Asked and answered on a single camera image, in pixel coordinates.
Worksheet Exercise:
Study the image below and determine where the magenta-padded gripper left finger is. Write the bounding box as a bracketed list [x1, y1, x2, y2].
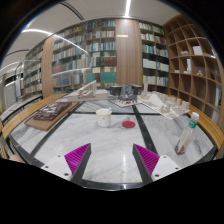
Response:
[40, 142, 92, 185]

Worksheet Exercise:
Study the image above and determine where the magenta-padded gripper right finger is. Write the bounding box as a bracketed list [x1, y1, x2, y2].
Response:
[132, 143, 183, 185]

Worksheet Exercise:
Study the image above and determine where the clear bottle with green label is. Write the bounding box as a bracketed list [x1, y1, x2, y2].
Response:
[174, 111, 200, 156]

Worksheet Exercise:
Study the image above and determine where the flat round red coaster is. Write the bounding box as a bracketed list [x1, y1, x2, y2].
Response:
[121, 120, 137, 130]

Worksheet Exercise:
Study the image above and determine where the brown model on wooden board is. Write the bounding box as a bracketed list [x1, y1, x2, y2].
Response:
[24, 101, 81, 132]

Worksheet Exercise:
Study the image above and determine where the wide white architectural model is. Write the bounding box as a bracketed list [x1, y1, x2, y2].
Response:
[137, 83, 191, 120]

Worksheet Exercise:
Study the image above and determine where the tall white architectural model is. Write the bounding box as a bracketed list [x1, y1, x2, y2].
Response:
[67, 79, 110, 103]

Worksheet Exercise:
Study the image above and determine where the dark grey architectural model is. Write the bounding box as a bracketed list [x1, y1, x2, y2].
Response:
[109, 84, 144, 108]

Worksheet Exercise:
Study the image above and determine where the curved wooden bench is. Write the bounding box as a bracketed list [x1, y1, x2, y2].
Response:
[188, 103, 224, 151]
[0, 93, 69, 141]

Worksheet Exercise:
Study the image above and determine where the wooden cubby shelf unit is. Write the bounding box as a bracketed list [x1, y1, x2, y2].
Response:
[163, 13, 224, 121]

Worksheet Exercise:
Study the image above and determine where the straight ceiling light strip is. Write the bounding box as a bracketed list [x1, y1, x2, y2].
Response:
[123, 0, 132, 18]

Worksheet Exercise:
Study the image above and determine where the white mug with yellow handle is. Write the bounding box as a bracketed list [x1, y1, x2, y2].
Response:
[95, 107, 113, 128]

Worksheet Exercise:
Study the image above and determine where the wooden bookshelf wall with books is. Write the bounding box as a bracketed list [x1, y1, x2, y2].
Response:
[19, 18, 170, 101]

